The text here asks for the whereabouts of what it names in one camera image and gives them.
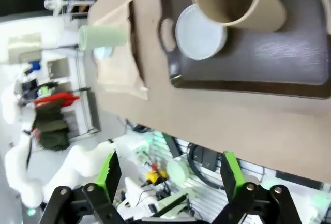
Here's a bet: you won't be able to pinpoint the right gripper green black right finger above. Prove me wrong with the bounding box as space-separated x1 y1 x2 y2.
214 151 303 224

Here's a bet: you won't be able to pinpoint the black cable loop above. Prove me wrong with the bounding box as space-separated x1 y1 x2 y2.
187 142 223 183

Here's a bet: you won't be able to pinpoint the right gripper green black left finger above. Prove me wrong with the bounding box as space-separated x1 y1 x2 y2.
42 150 122 224

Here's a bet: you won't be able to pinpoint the brown tall cup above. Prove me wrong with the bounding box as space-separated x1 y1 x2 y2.
190 0 287 33

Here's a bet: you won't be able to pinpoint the pale green tall cup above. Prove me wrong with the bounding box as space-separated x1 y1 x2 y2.
78 24 129 52

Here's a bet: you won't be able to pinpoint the dark brown serving tray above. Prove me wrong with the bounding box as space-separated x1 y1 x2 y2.
157 0 331 100

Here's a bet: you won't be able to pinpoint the white grey bowl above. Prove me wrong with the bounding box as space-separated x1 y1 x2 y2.
175 3 228 61

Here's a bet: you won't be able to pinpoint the pale green round disc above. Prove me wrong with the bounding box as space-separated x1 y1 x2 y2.
165 159 189 187

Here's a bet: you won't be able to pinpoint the red and green garments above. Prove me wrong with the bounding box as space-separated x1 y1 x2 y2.
33 92 81 151

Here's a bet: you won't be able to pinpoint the beige cloth mat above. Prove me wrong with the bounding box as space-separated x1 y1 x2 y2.
89 0 149 101

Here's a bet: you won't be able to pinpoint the yellow connector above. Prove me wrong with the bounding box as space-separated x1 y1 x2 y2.
146 171 168 185

